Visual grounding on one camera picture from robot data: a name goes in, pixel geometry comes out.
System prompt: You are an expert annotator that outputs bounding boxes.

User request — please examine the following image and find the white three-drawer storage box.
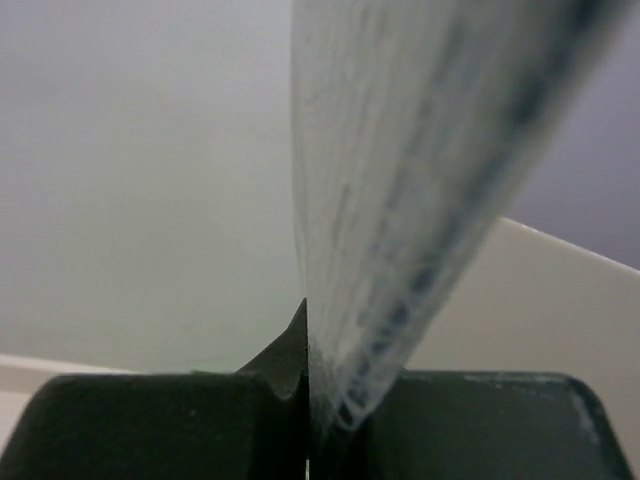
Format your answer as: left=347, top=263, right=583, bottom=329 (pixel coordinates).
left=399, top=215, right=640, bottom=386

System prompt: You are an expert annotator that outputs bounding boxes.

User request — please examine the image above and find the clear sleeve with documents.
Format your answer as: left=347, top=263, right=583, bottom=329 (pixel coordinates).
left=291, top=1, right=633, bottom=434

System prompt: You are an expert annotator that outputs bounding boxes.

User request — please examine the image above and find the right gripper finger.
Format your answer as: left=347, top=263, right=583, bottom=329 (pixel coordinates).
left=240, top=300, right=308, bottom=479

